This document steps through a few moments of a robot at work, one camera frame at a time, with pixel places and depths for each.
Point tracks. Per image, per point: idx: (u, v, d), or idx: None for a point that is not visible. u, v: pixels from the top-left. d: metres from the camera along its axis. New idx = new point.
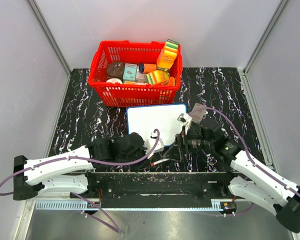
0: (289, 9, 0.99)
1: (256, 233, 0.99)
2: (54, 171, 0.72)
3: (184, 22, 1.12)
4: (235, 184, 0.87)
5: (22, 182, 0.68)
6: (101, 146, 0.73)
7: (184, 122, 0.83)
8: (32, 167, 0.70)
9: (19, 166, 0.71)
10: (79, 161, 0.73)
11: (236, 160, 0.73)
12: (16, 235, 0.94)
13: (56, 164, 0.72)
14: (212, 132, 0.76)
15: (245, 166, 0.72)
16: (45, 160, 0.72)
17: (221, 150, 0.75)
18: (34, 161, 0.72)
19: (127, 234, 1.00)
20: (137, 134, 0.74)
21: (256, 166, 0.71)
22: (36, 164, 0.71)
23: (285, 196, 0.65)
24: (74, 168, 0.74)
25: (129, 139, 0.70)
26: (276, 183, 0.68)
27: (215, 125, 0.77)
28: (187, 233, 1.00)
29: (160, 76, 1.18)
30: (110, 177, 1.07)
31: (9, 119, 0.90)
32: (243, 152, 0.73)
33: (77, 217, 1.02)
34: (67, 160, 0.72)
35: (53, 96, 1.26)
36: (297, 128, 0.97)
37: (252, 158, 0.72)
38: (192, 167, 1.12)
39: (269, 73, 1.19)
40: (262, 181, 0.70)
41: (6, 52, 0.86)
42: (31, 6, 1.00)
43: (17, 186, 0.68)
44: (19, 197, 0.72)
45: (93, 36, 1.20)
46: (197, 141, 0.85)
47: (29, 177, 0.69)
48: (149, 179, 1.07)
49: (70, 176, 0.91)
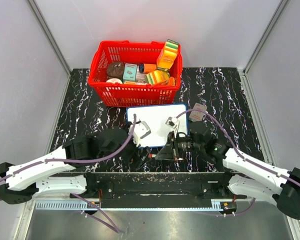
0: (289, 9, 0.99)
1: (256, 233, 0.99)
2: (34, 176, 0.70)
3: (184, 22, 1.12)
4: (233, 183, 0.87)
5: (4, 189, 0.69)
6: (81, 144, 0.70)
7: (173, 125, 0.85)
8: (12, 174, 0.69)
9: (3, 173, 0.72)
10: (56, 163, 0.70)
11: (226, 158, 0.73)
12: (15, 235, 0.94)
13: (34, 169, 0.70)
14: (201, 136, 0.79)
15: (236, 163, 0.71)
16: (25, 165, 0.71)
17: (211, 152, 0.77)
18: (15, 167, 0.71)
19: (127, 234, 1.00)
20: (116, 130, 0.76)
21: (246, 160, 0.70)
22: (16, 171, 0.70)
23: (278, 183, 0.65)
24: (54, 170, 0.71)
25: (108, 135, 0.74)
26: (267, 173, 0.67)
27: (203, 128, 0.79)
28: (187, 233, 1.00)
29: (160, 76, 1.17)
30: (110, 177, 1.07)
31: (9, 120, 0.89)
32: (231, 149, 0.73)
33: (77, 217, 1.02)
34: (44, 163, 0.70)
35: (53, 96, 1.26)
36: (298, 128, 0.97)
37: (242, 153, 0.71)
38: (192, 167, 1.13)
39: (269, 73, 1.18)
40: (255, 173, 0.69)
41: (6, 52, 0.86)
42: (31, 6, 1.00)
43: (0, 194, 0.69)
44: (14, 201, 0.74)
45: (93, 36, 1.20)
46: (186, 144, 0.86)
47: (10, 184, 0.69)
48: (149, 179, 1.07)
49: (68, 177, 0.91)
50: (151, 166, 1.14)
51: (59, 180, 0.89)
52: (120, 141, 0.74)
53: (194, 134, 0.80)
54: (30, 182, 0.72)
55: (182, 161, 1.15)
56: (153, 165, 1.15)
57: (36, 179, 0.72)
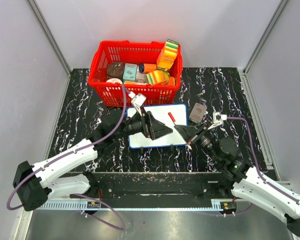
0: (289, 10, 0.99)
1: (256, 233, 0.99)
2: (66, 166, 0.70)
3: (185, 22, 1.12)
4: (239, 188, 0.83)
5: (34, 184, 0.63)
6: (98, 135, 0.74)
7: (217, 120, 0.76)
8: (42, 168, 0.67)
9: (24, 172, 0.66)
10: (86, 151, 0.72)
11: (246, 178, 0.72)
12: (16, 235, 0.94)
13: (64, 160, 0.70)
14: (230, 156, 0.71)
15: (256, 184, 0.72)
16: (52, 158, 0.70)
17: (230, 169, 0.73)
18: (41, 163, 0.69)
19: (127, 234, 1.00)
20: (115, 111, 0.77)
21: (267, 183, 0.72)
22: (46, 164, 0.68)
23: (298, 211, 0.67)
24: (84, 159, 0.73)
25: (110, 117, 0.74)
26: (288, 199, 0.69)
27: (235, 149, 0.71)
28: (187, 233, 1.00)
29: (160, 76, 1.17)
30: (110, 177, 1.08)
31: (9, 119, 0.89)
32: (251, 170, 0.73)
33: (77, 217, 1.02)
34: (74, 153, 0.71)
35: (53, 96, 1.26)
36: (298, 128, 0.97)
37: (262, 175, 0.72)
38: (192, 168, 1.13)
39: (269, 73, 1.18)
40: (274, 197, 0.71)
41: (6, 52, 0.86)
42: (31, 6, 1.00)
43: (33, 189, 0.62)
44: (31, 204, 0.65)
45: (93, 36, 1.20)
46: (208, 142, 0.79)
47: (42, 177, 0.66)
48: (149, 179, 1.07)
49: (71, 177, 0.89)
50: (151, 166, 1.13)
51: (64, 180, 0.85)
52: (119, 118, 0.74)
53: (221, 151, 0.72)
54: (59, 175, 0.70)
55: (182, 161, 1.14)
56: (153, 165, 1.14)
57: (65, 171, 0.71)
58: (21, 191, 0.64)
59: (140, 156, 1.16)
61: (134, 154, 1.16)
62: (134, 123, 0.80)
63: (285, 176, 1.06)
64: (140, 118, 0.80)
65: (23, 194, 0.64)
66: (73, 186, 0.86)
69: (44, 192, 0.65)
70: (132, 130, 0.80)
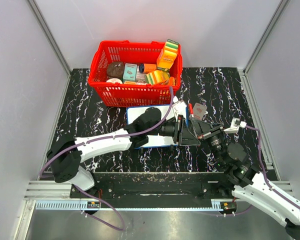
0: (289, 10, 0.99)
1: (255, 233, 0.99)
2: (104, 147, 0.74)
3: (184, 22, 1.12)
4: (240, 190, 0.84)
5: (72, 157, 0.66)
6: (132, 130, 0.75)
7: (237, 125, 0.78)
8: (85, 143, 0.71)
9: (66, 143, 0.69)
10: (123, 139, 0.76)
11: (253, 184, 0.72)
12: (15, 235, 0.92)
13: (102, 142, 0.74)
14: (238, 162, 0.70)
15: (262, 190, 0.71)
16: (93, 137, 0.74)
17: (236, 174, 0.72)
18: (82, 138, 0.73)
19: (127, 234, 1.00)
20: (154, 109, 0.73)
21: (272, 190, 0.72)
22: (88, 140, 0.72)
23: None
24: (119, 146, 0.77)
25: (148, 115, 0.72)
26: (292, 206, 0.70)
27: (243, 154, 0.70)
28: (187, 233, 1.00)
29: (160, 76, 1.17)
30: (110, 178, 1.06)
31: (9, 120, 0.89)
32: (258, 176, 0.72)
33: (77, 217, 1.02)
34: (113, 138, 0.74)
35: (53, 95, 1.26)
36: (298, 129, 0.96)
37: (268, 182, 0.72)
38: (192, 167, 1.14)
39: (269, 73, 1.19)
40: (278, 204, 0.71)
41: (6, 52, 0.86)
42: (31, 6, 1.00)
43: (73, 160, 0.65)
44: (64, 175, 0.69)
45: (93, 36, 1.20)
46: (219, 143, 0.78)
47: (83, 151, 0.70)
48: (149, 179, 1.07)
49: (85, 170, 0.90)
50: (151, 166, 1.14)
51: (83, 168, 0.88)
52: (158, 119, 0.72)
53: (229, 157, 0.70)
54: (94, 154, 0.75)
55: (182, 161, 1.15)
56: (153, 165, 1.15)
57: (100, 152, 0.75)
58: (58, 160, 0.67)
59: (140, 155, 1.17)
61: (134, 154, 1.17)
62: (167, 126, 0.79)
63: (285, 176, 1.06)
64: (174, 123, 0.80)
65: (60, 163, 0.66)
66: (87, 178, 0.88)
69: (77, 166, 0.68)
70: (163, 132, 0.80)
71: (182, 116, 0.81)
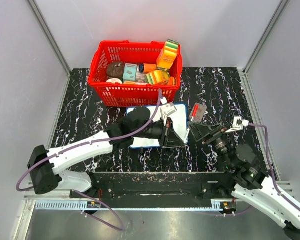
0: (289, 10, 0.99)
1: (255, 234, 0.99)
2: (80, 156, 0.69)
3: (184, 22, 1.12)
4: (240, 191, 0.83)
5: (45, 171, 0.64)
6: (116, 131, 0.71)
7: (238, 125, 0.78)
8: (56, 154, 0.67)
9: (40, 155, 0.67)
10: (101, 144, 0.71)
11: (261, 188, 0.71)
12: (16, 235, 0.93)
13: (77, 151, 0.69)
14: (247, 164, 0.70)
15: (270, 195, 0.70)
16: (67, 146, 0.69)
17: (245, 177, 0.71)
18: (56, 149, 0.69)
19: (127, 234, 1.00)
20: (142, 107, 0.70)
21: (281, 195, 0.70)
22: (60, 151, 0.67)
23: None
24: (98, 151, 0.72)
25: (136, 114, 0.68)
26: (298, 212, 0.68)
27: (252, 156, 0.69)
28: (187, 233, 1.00)
29: (160, 76, 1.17)
30: (110, 177, 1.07)
31: (9, 119, 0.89)
32: (267, 181, 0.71)
33: (76, 217, 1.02)
34: (90, 144, 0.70)
35: (53, 95, 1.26)
36: (298, 129, 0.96)
37: (278, 187, 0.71)
38: (192, 168, 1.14)
39: (269, 73, 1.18)
40: (284, 208, 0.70)
41: (6, 51, 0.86)
42: (31, 6, 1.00)
43: (45, 174, 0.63)
44: (42, 188, 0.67)
45: (93, 36, 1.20)
46: (223, 146, 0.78)
47: (55, 164, 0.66)
48: (149, 179, 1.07)
49: (77, 173, 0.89)
50: (151, 166, 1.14)
51: (72, 172, 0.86)
52: (146, 118, 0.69)
53: (238, 159, 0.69)
54: (71, 165, 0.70)
55: (182, 161, 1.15)
56: (153, 165, 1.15)
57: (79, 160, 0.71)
58: (34, 174, 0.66)
59: (140, 155, 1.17)
61: (134, 154, 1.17)
62: (155, 128, 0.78)
63: (285, 176, 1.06)
64: (162, 127, 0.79)
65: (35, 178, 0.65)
66: (79, 181, 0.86)
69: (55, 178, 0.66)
70: (150, 134, 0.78)
71: (170, 120, 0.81)
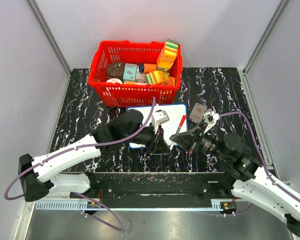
0: (289, 10, 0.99)
1: (255, 233, 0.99)
2: (65, 163, 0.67)
3: (184, 23, 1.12)
4: (239, 189, 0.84)
5: (30, 180, 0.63)
6: (105, 133, 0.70)
7: (211, 121, 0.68)
8: (41, 163, 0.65)
9: (26, 165, 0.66)
10: (87, 148, 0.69)
11: (254, 178, 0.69)
12: (15, 235, 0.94)
13: (63, 157, 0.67)
14: (237, 153, 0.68)
15: (265, 185, 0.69)
16: (52, 153, 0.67)
17: (238, 168, 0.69)
18: (41, 156, 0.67)
19: (127, 234, 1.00)
20: (134, 110, 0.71)
21: (276, 184, 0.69)
22: (45, 159, 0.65)
23: None
24: (86, 156, 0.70)
25: (129, 116, 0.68)
26: (296, 202, 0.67)
27: (242, 144, 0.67)
28: (188, 234, 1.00)
29: (160, 76, 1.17)
30: (110, 177, 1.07)
31: (9, 120, 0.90)
32: (260, 170, 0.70)
33: (76, 217, 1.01)
34: (75, 149, 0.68)
35: (53, 96, 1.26)
36: (298, 129, 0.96)
37: (272, 176, 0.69)
38: (192, 167, 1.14)
39: (269, 73, 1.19)
40: (282, 199, 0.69)
41: (7, 51, 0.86)
42: (31, 6, 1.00)
43: (30, 184, 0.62)
44: (32, 196, 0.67)
45: (93, 36, 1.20)
46: (210, 145, 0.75)
47: (40, 173, 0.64)
48: (149, 179, 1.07)
49: (74, 175, 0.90)
50: (151, 166, 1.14)
51: (67, 176, 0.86)
52: (139, 121, 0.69)
53: (227, 148, 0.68)
54: (58, 172, 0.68)
55: (182, 161, 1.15)
56: (153, 165, 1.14)
57: (66, 167, 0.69)
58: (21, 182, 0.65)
59: (140, 155, 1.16)
61: (134, 154, 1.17)
62: (144, 134, 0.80)
63: (285, 176, 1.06)
64: (152, 133, 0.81)
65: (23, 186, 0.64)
66: (75, 184, 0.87)
69: (43, 186, 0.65)
70: (139, 139, 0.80)
71: (161, 130, 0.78)
